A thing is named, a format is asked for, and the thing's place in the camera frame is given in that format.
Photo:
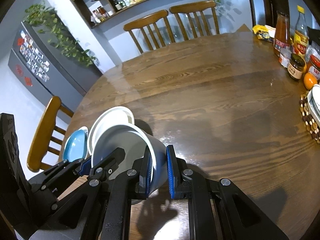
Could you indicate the small red label jar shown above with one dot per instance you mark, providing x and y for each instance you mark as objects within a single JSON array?
[{"x": 284, "y": 57}]

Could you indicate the hanging green vine plant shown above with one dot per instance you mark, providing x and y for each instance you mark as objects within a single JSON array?
[{"x": 47, "y": 21}]

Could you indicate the large patterned square plate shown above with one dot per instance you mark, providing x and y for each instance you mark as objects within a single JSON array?
[{"x": 80, "y": 132}]

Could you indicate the yellow snack packet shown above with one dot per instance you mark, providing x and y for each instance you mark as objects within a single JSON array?
[{"x": 264, "y": 32}]

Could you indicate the large white bowl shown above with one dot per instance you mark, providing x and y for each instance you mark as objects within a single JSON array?
[{"x": 114, "y": 116}]

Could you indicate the orange fruit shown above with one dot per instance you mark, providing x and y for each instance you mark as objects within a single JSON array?
[{"x": 309, "y": 81}]

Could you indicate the stacked patterned dishes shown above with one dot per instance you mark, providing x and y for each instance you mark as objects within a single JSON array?
[{"x": 313, "y": 103}]

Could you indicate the wooden chair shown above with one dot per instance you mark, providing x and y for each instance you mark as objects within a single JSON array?
[
  {"x": 195, "y": 14},
  {"x": 40, "y": 145},
  {"x": 150, "y": 30}
]

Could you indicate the dark wooden door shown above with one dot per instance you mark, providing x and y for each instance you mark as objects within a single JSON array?
[{"x": 265, "y": 11}]

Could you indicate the yellow cap vinegar bottle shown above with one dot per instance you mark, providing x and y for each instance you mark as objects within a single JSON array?
[{"x": 301, "y": 35}]

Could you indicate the red lid chili jar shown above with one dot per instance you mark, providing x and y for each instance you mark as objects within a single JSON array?
[{"x": 313, "y": 67}]

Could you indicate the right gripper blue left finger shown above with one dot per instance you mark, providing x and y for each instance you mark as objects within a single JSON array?
[{"x": 145, "y": 173}]

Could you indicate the wooden bead trivet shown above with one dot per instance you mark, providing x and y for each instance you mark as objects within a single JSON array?
[{"x": 309, "y": 121}]

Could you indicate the white ramekin cup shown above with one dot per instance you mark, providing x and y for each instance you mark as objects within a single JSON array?
[{"x": 133, "y": 141}]

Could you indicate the red sauce bottle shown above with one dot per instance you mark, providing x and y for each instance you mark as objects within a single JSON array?
[{"x": 282, "y": 34}]

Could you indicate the grey refrigerator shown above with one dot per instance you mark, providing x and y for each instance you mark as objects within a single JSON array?
[{"x": 45, "y": 72}]

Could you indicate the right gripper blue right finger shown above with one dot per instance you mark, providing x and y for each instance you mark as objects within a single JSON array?
[{"x": 179, "y": 187}]

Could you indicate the back right wooden chair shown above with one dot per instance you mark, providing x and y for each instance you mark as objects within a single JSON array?
[{"x": 195, "y": 14}]

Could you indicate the dark lid sauce jar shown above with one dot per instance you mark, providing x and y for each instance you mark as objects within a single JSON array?
[{"x": 295, "y": 67}]

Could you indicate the back left wooden chair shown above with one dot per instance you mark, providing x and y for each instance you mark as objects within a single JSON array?
[{"x": 150, "y": 30}]

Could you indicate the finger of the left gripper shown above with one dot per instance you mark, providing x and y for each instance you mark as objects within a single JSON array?
[
  {"x": 84, "y": 168},
  {"x": 108, "y": 165}
]

